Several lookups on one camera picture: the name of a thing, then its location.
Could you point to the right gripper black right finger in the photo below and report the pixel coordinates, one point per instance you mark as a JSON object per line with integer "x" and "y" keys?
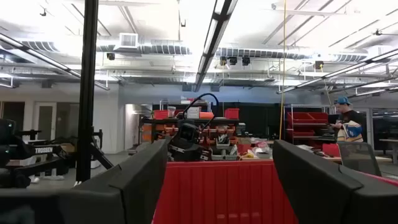
{"x": 326, "y": 199}

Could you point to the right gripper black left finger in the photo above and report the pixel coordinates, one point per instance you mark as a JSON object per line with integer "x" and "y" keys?
{"x": 109, "y": 202}

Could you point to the background black robot arm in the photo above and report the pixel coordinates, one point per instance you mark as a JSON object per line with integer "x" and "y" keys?
{"x": 43, "y": 151}

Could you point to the small red storage bin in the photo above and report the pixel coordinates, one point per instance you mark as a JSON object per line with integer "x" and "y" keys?
{"x": 160, "y": 114}
{"x": 231, "y": 113}

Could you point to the red plastic bin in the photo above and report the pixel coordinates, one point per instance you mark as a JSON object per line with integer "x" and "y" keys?
{"x": 217, "y": 193}

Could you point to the workbench with orange bins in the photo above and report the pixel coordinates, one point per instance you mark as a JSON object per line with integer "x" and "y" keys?
{"x": 217, "y": 130}

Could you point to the red case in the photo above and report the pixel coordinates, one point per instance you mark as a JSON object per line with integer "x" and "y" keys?
{"x": 331, "y": 150}

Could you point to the office chair with blue seat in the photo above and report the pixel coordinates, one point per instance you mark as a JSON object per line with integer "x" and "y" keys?
{"x": 357, "y": 158}

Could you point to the rack with red bins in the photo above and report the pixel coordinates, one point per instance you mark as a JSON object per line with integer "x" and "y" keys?
{"x": 306, "y": 119}

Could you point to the person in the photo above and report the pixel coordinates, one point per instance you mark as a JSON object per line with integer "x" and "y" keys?
{"x": 349, "y": 118}

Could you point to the wooden desk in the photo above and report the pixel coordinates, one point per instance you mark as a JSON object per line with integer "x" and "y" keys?
{"x": 388, "y": 141}

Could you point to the long black light fixture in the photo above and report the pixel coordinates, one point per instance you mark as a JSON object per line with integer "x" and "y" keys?
{"x": 214, "y": 31}

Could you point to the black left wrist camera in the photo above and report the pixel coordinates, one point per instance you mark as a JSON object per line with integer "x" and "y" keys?
{"x": 188, "y": 130}

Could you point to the black vertical frame post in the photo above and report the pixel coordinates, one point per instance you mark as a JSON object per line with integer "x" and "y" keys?
{"x": 87, "y": 93}

